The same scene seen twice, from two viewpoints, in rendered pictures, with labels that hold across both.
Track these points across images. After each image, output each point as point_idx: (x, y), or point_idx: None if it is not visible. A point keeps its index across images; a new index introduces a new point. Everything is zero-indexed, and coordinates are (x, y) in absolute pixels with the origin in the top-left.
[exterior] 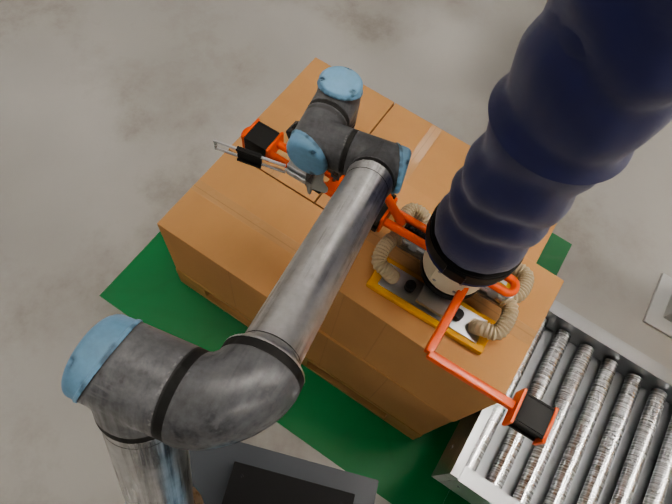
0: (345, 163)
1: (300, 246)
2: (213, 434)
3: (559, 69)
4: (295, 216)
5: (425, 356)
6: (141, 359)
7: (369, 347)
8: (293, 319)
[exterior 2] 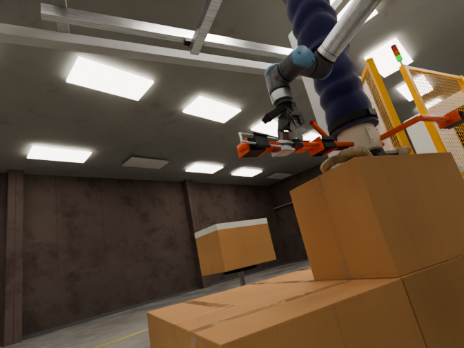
0: (315, 55)
1: None
2: None
3: (322, 13)
4: (283, 295)
5: (426, 162)
6: None
7: (428, 218)
8: None
